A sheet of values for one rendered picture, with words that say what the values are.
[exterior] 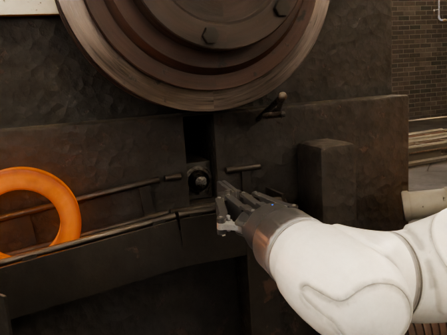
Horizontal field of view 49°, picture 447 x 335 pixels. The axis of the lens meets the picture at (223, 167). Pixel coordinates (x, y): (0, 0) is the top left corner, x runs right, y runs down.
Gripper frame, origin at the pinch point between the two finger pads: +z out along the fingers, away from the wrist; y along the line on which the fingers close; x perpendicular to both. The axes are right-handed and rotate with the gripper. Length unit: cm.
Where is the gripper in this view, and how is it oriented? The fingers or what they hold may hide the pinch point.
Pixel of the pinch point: (227, 194)
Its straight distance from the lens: 83.3
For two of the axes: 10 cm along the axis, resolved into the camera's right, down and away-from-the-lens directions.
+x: -0.4, -9.7, -2.6
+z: -3.4, -2.3, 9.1
